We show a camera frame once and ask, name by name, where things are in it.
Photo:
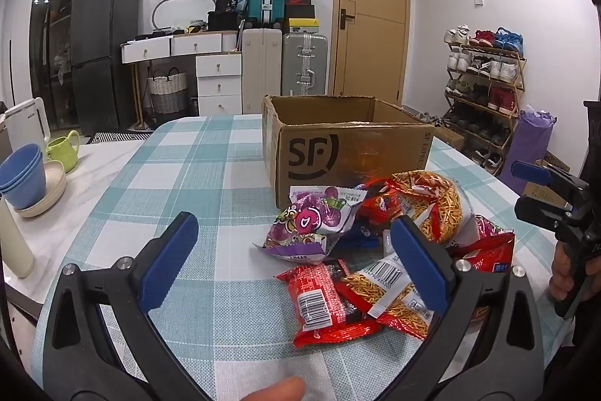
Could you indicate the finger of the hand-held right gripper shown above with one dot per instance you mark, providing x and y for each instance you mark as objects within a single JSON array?
[
  {"x": 540, "y": 210},
  {"x": 530, "y": 171}
]

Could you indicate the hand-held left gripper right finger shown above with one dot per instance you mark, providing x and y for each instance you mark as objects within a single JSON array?
[{"x": 418, "y": 260}]

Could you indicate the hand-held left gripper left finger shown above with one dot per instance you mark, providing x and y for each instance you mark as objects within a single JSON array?
[{"x": 169, "y": 260}]

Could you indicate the white-backed noodle snack packet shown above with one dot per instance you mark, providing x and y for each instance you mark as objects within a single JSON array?
[{"x": 385, "y": 283}]

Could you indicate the large noodle snack packet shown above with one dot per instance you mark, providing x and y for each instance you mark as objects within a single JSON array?
[{"x": 436, "y": 208}]

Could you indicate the blue cookie packet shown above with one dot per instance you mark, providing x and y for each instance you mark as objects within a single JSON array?
[{"x": 361, "y": 236}]

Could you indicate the red chip packet blue label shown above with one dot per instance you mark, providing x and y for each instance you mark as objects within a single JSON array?
[{"x": 488, "y": 253}]

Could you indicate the plain red snack packet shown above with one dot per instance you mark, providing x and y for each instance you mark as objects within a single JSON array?
[{"x": 380, "y": 203}]

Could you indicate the red cookie packet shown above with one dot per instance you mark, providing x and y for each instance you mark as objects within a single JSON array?
[{"x": 312, "y": 302}]

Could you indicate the purple snack packet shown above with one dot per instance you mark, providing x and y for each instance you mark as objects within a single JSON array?
[{"x": 310, "y": 218}]

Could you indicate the brown cardboard box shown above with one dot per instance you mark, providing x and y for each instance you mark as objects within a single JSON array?
[{"x": 357, "y": 147}]

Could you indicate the person's right hand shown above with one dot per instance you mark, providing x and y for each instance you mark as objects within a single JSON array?
[{"x": 562, "y": 272}]

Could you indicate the person's left hand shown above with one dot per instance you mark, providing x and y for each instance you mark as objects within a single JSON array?
[{"x": 277, "y": 390}]

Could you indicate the printed cardboard box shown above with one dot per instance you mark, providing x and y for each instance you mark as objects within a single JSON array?
[{"x": 540, "y": 192}]

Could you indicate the purple bag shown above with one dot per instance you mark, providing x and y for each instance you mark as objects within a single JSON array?
[{"x": 533, "y": 147}]

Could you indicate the small cardboard box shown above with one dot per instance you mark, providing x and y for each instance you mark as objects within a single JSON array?
[{"x": 450, "y": 139}]

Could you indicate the teal checked tablecloth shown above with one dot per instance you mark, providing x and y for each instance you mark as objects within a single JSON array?
[{"x": 211, "y": 175}]

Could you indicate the wooden shoe rack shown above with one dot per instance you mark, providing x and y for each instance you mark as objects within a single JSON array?
[{"x": 520, "y": 72}]

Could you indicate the shoe rack with shoes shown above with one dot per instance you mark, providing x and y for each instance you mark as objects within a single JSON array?
[{"x": 502, "y": 70}]

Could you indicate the patterned rug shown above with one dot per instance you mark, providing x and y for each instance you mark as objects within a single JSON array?
[{"x": 117, "y": 137}]

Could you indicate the beige bowl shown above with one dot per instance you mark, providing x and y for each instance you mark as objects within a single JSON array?
[{"x": 54, "y": 189}]

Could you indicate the green cup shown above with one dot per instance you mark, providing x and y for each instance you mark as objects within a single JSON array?
[{"x": 63, "y": 152}]

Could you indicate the cream bottle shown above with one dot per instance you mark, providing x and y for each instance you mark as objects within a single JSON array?
[{"x": 14, "y": 241}]

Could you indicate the woven laundry basket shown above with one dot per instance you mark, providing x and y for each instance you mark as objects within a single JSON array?
[{"x": 168, "y": 93}]

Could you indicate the white desk with drawers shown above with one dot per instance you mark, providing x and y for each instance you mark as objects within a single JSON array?
[{"x": 218, "y": 72}]

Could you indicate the white electric kettle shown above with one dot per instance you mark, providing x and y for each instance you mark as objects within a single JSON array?
[{"x": 26, "y": 126}]

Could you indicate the cream suitcase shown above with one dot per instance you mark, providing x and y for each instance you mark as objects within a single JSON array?
[{"x": 261, "y": 70}]

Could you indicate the dark grey fridge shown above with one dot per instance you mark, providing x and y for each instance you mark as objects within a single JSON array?
[{"x": 105, "y": 48}]

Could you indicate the silver suitcase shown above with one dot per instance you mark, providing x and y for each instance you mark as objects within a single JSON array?
[{"x": 304, "y": 62}]

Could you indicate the wooden door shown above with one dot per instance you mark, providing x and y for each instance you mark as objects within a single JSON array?
[{"x": 371, "y": 6}]

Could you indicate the black bag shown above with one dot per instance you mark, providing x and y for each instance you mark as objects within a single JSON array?
[{"x": 225, "y": 11}]

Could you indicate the dark glass cabinet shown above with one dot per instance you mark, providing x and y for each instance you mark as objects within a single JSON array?
[{"x": 54, "y": 30}]

